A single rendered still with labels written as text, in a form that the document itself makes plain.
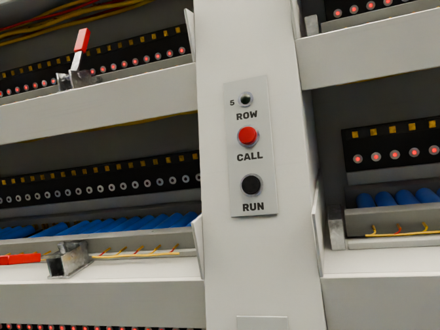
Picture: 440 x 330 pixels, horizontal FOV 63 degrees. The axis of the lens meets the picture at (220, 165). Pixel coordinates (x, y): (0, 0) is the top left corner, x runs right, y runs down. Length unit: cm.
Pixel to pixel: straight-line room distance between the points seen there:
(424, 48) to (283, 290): 22
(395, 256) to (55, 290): 31
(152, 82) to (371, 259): 26
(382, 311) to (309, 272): 6
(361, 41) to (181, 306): 27
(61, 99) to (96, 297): 21
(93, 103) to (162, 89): 8
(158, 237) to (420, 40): 30
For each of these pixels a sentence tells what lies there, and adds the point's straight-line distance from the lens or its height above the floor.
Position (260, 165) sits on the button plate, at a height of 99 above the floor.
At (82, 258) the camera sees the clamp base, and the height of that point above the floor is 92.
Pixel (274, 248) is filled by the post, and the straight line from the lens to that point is 30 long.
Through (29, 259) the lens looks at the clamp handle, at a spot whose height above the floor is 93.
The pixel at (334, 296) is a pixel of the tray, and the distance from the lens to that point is 30.
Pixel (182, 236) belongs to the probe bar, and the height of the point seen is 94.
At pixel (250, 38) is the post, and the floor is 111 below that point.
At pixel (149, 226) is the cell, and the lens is 44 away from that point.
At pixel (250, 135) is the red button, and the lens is 31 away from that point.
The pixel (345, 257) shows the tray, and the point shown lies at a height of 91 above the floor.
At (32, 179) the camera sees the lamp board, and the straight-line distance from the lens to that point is 66.
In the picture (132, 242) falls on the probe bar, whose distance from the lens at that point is 40.
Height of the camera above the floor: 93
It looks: 13 degrees up
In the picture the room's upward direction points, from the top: 3 degrees counter-clockwise
